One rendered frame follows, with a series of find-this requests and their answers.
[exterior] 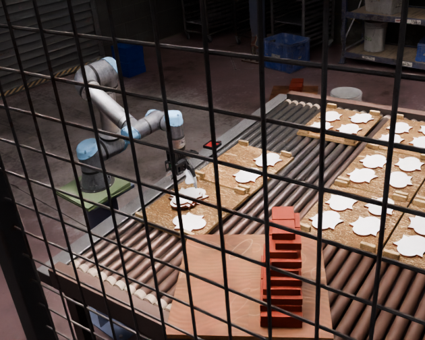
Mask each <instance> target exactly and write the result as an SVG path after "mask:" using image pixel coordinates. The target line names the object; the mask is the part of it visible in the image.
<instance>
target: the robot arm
mask: <svg viewBox="0 0 425 340"><path fill-rule="evenodd" d="M84 68H85V72H86V77H87V81H88V84H95V85H99V86H105V87H109V88H116V89H117V87H118V79H119V76H118V72H117V64H116V60H114V58H112V57H105V58H101V59H99V60H98V61H95V62H92V63H89V64H88V65H85V66H84ZM74 81H78V82H84V81H83V77H82V71H81V68H80V69H78V71H77V72H76V74H75V76H74ZM74 86H75V88H76V91H77V93H78V94H79V95H80V96H81V97H82V98H83V99H84V100H86V101H87V96H86V91H85V87H84V86H78V85H74ZM89 91H90V97H91V101H92V104H93V105H94V106H95V107H96V108H97V109H98V110H99V113H100V119H101V130H104V131H107V132H112V133H115V134H120V135H123V136H128V137H129V134H128V127H127V122H126V118H125V111H124V108H123V107H121V106H120V105H119V104H118V103H117V102H116V95H115V92H109V91H105V90H98V89H94V88H89ZM168 112H169V122H170V128H171V137H172V143H173V148H175V149H178V150H183V151H186V152H191V153H194V154H199V152H196V151H195V150H185V149H186V146H185V144H186V142H185V136H184V130H183V119H182V114H181V112H180V111H177V110H175V111H174V110H170V111H168ZM129 115H130V114H129ZM130 123H131V127H132V134H133V138H135V139H139V140H140V139H142V138H144V137H146V136H148V135H150V134H152V133H153V132H155V131H157V130H163V131H166V133H167V129H166V124H165V114H164V112H162V111H160V110H156V109H151V110H149V111H148V112H147V113H146V115H145V117H144V118H142V119H140V120H136V119H135V118H134V117H133V116H131V115H130ZM99 140H100V144H101V150H102V154H103V160H104V161H106V160H107V159H110V158H111V157H113V156H115V155H117V154H119V153H121V152H123V151H124V150H125V149H126V148H127V147H128V144H130V141H127V140H123V139H120V138H115V137H112V136H108V135H104V134H99ZM76 152H77V158H78V160H79V162H80V163H84V164H87V165H90V166H93V167H97V168H99V169H102V167H101V162H100V158H99V154H98V148H97V145H96V139H95V138H89V139H86V140H83V141H81V143H79V145H77V148H76ZM166 154H167V160H166V161H165V168H166V172H168V171H169V170H170V172H168V173H167V174H166V176H169V175H170V176H171V180H172V179H173V175H172V169H171V159H170V154H169V151H166ZM174 159H175V169H176V174H177V176H178V175H181V174H182V173H183V172H184V171H185V175H186V180H185V183H186V184H191V183H192V184H194V187H195V188H197V180H196V174H195V170H194V168H193V166H192V165H191V163H190V161H189V160H188V158H187V156H185V155H182V154H177V153H174ZM167 163H168V164H169V168H168V169H167V166H166V164H167ZM80 168H81V170H82V180H81V184H82V187H83V188H84V189H86V190H99V189H101V188H104V187H105V181H104V177H103V173H101V172H98V171H94V170H92V169H87V168H85V167H81V166H80ZM186 169H187V171H186Z"/></svg>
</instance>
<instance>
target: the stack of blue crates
mask: <svg viewBox="0 0 425 340"><path fill-rule="evenodd" d="M117 47H118V51H119V58H120V63H121V70H122V75H123V76H124V77H127V78H131V77H133V76H136V75H138V74H141V73H144V72H146V66H145V64H144V53H143V46H140V45H131V44H125V43H118V44H117ZM111 52H112V56H113V58H114V60H115V53H114V48H113V45H112V46H111Z"/></svg>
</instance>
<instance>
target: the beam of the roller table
mask: <svg viewBox="0 0 425 340"><path fill-rule="evenodd" d="M286 100H287V95H286V94H278V95H277V96H276V97H275V98H273V99H271V100H270V101H269V102H267V103H266V104H265V107H266V115H268V114H269V113H270V112H271V111H273V110H274V109H276V108H277V107H278V106H279V105H281V104H282V103H283V102H284V101H286ZM251 115H256V116H260V108H259V109H258V110H256V111H255V112H253V113H252V114H251ZM257 122H258V121H255V120H251V119H244V120H242V121H241V122H239V123H238V124H237V125H235V126H234V127H233V128H231V129H230V130H229V131H227V132H226V133H224V134H223V135H222V136H220V137H219V138H217V139H216V141H218V140H220V141H221V143H222V145H221V146H220V147H218V148H217V152H218V151H220V150H221V149H223V148H224V147H226V145H228V144H229V143H231V142H232V141H233V140H235V139H236V138H237V137H238V136H240V135H241V134H243V133H244V132H245V131H246V130H248V129H249V128H251V127H252V126H253V125H254V124H256V123H257ZM199 155H202V156H206V157H210V158H211V157H212V156H213V151H212V150H209V149H206V148H203V149H202V150H201V151H200V152H199ZM188 160H189V161H190V163H191V165H192V166H193V168H194V170H195V169H196V168H198V167H199V166H201V164H203V163H204V162H205V161H203V160H200V159H195V158H190V159H188ZM186 171H187V169H186ZM185 176H186V175H185V171H184V172H183V173H182V174H181V175H178V176H177V182H179V181H180V180H182V179H183V178H184V177H185ZM154 186H158V187H160V188H165V189H167V190H168V189H170V188H171V187H173V186H174V185H173V179H172V180H171V176H170V175H169V176H165V177H164V178H162V179H161V180H159V181H158V182H156V183H155V184H154ZM163 193H164V192H160V191H158V190H154V189H152V188H148V189H147V190H145V191H144V192H143V193H142V194H143V199H144V206H145V207H146V206H148V205H149V204H150V203H151V202H152V201H154V200H155V199H157V198H158V197H159V196H160V195H162V194H163ZM119 210H120V211H122V212H125V213H127V214H130V215H133V216H134V215H135V213H136V212H140V211H141V210H142V208H141V204H140V197H139V196H137V197H136V198H134V199H133V200H132V201H130V202H129V203H127V204H126V205H125V206H123V207H122V208H120V209H119ZM115 219H116V223H117V228H118V227H120V226H121V225H123V224H124V223H125V222H126V221H127V220H129V219H130V218H129V217H125V216H123V215H120V214H117V213H115ZM114 230H115V229H114V225H113V220H112V216H110V217H108V218H107V219H105V220H104V221H103V222H101V223H100V224H98V225H97V226H96V227H94V228H93V229H91V232H93V233H96V234H99V235H101V236H103V237H107V236H108V235H109V234H110V233H112V232H113V231H114ZM92 239H93V242H94V245H96V244H97V243H99V242H100V241H101V240H102V239H100V238H98V237H95V236H93V235H92ZM70 248H71V250H72V252H75V253H77V254H79V255H83V254H84V253H85V252H87V251H88V250H89V249H91V244H90V238H89V235H88V233H86V234H85V235H83V236H82V237H81V238H79V239H77V240H76V241H75V242H74V243H72V244H71V245H70ZM52 259H53V264H56V263H58V262H62V263H64V264H66V265H68V264H69V263H70V262H71V258H70V255H69V253H68V252H66V251H63V250H62V251H61V252H60V253H58V254H57V255H56V256H54V257H52ZM48 269H49V268H48V267H46V266H44V265H42V266H40V267H39V268H37V271H38V275H39V277H40V281H42V282H43V283H46V284H47V285H50V286H51V287H52V286H53V285H52V282H51V278H50V276H49V272H48Z"/></svg>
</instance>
